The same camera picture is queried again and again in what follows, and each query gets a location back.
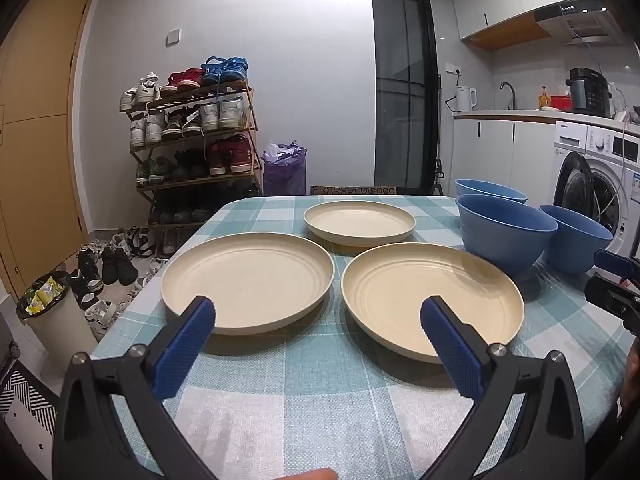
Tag purple bag bin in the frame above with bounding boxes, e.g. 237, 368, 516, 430
261, 141, 307, 197

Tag black and white rug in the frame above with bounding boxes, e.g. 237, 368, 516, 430
0, 367, 58, 436

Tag wooden shoe rack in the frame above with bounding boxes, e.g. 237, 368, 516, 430
120, 77, 263, 256

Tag scattered pile of shoes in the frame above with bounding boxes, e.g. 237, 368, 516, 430
70, 225, 173, 341

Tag cream round plate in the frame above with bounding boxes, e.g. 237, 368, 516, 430
341, 243, 525, 364
304, 201, 417, 248
161, 232, 335, 336

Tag white washing machine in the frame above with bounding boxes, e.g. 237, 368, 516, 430
552, 121, 640, 258

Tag person's left hand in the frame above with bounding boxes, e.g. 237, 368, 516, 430
277, 467, 337, 480

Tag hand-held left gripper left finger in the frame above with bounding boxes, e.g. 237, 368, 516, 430
52, 296, 223, 480

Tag trash bin with black bag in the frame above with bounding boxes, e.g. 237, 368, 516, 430
16, 271, 98, 356

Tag steel range hood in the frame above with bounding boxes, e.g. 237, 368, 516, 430
535, 0, 626, 46

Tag black pressure cooker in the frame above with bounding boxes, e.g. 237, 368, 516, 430
566, 67, 613, 115

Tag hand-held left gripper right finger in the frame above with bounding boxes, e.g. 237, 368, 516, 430
419, 296, 586, 480

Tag grey stick mop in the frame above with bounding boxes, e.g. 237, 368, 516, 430
434, 74, 447, 196

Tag patterned doormat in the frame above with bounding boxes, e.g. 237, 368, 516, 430
310, 185, 398, 196

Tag blue bowl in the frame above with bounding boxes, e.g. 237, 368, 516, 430
454, 178, 528, 206
456, 193, 559, 272
539, 204, 615, 274

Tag teal checked tablecloth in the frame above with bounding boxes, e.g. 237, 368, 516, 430
92, 194, 636, 480

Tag yellow wooden door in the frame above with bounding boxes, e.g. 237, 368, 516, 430
0, 0, 96, 301

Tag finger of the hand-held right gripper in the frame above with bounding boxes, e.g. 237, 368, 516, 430
585, 276, 640, 336
594, 249, 640, 282

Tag white electric kettle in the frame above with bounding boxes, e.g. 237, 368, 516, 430
455, 85, 478, 112

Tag black framed glass door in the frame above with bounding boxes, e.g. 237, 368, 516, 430
370, 0, 441, 196

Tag white kitchen base cabinets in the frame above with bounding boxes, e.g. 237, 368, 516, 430
452, 110, 558, 196

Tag shoe rack with shoes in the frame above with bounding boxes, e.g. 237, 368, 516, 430
119, 56, 253, 226

